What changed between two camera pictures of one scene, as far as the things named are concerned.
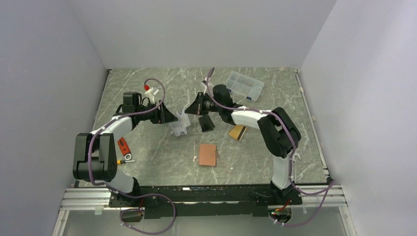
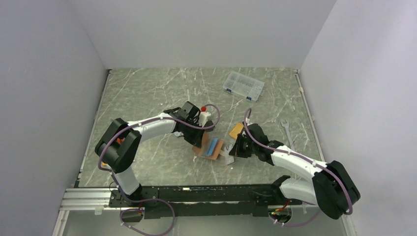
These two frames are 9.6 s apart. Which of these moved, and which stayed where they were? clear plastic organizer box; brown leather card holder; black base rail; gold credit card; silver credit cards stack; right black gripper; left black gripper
Moved: left black gripper; silver credit cards stack; right black gripper; brown leather card holder
Stayed: clear plastic organizer box; gold credit card; black base rail
